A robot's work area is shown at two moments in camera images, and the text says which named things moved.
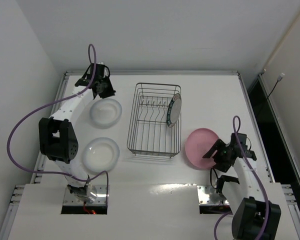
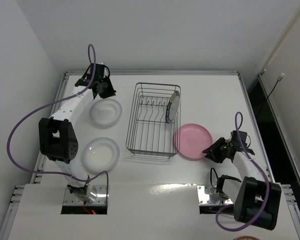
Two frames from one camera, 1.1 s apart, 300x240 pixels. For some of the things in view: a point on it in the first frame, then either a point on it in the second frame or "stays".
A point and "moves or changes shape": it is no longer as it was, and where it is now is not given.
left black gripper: (106, 88) stays
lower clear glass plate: (100, 154) stays
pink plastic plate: (198, 144) moves or changes shape
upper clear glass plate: (104, 113) stays
